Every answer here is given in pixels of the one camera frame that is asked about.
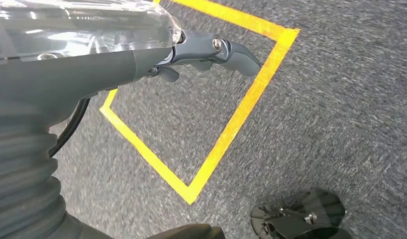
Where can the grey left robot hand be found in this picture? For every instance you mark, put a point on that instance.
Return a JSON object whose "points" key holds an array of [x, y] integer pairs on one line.
{"points": [[75, 66]]}

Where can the black robot foot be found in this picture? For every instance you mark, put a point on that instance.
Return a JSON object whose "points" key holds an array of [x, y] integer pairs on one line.
{"points": [[309, 214]]}

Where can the yellow floor tape square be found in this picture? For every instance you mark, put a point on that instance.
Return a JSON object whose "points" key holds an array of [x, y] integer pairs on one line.
{"points": [[243, 105]]}

